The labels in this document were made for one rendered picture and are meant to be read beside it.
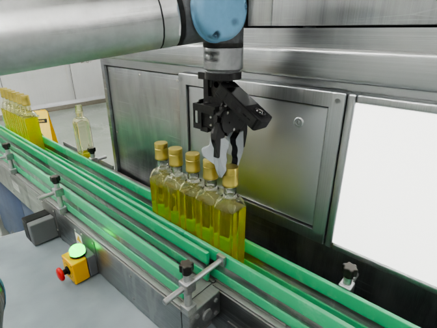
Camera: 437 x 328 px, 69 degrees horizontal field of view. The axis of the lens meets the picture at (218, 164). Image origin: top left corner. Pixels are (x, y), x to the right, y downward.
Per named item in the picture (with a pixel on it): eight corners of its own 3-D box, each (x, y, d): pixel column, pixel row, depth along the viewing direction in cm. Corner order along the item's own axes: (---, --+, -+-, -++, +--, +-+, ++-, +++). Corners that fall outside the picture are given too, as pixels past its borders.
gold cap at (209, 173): (221, 177, 73) (222, 159, 71) (211, 181, 70) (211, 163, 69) (210, 172, 75) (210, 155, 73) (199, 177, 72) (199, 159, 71)
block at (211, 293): (222, 314, 75) (222, 291, 72) (193, 341, 68) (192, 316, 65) (211, 305, 77) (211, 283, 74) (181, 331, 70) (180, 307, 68)
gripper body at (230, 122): (216, 123, 72) (216, 68, 67) (247, 131, 66) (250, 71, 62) (192, 131, 66) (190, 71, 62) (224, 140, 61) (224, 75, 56)
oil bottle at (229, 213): (244, 271, 78) (248, 194, 70) (230, 283, 75) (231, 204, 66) (227, 261, 82) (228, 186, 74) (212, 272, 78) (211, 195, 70)
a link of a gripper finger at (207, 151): (205, 171, 70) (209, 129, 68) (225, 178, 67) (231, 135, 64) (195, 173, 68) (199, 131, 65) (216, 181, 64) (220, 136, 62)
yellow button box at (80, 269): (99, 273, 96) (95, 254, 93) (74, 287, 91) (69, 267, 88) (87, 263, 100) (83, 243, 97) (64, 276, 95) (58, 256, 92)
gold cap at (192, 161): (203, 170, 76) (203, 152, 75) (192, 174, 74) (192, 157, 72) (193, 166, 78) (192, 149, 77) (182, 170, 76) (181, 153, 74)
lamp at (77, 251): (89, 254, 93) (87, 245, 92) (73, 261, 90) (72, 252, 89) (81, 247, 96) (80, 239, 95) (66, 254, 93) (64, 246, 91)
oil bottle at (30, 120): (47, 154, 151) (33, 95, 141) (34, 157, 148) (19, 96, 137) (41, 151, 155) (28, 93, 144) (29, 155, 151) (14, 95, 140)
